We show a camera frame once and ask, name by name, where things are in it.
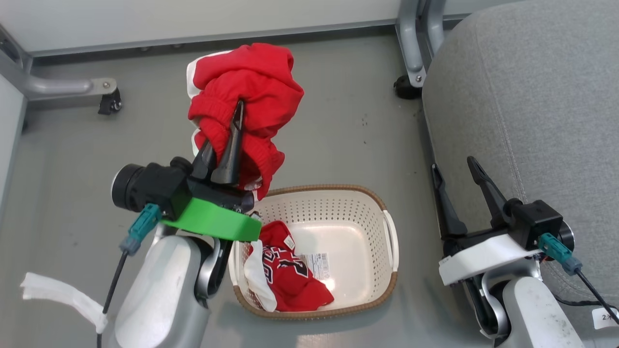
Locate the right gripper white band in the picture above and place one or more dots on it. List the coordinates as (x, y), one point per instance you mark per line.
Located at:
(488, 258)

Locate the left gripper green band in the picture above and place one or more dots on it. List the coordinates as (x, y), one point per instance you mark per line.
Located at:
(208, 217)

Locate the red shorts white lining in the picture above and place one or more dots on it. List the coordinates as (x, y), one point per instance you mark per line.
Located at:
(251, 82)

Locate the red basketball jersey black print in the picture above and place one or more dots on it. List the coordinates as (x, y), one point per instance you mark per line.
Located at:
(290, 280)

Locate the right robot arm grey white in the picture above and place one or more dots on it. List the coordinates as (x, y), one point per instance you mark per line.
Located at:
(537, 309)

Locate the cream perforated laundry basket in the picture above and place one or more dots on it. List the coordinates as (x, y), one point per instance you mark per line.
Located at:
(358, 227)

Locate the grey fabric sofa seat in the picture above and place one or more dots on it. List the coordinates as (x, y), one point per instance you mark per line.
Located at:
(532, 96)

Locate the black caster wheel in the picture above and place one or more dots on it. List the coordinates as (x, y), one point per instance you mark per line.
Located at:
(405, 88)
(110, 102)

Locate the paper label sticker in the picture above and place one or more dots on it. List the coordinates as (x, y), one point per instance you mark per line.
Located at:
(319, 265)

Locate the white paper tag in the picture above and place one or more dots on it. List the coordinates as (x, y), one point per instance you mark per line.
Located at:
(605, 318)

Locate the white tape strip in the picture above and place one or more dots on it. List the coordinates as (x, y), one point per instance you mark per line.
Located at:
(58, 292)

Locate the grey metal frame leg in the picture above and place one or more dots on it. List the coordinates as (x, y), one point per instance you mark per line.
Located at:
(411, 38)
(53, 87)

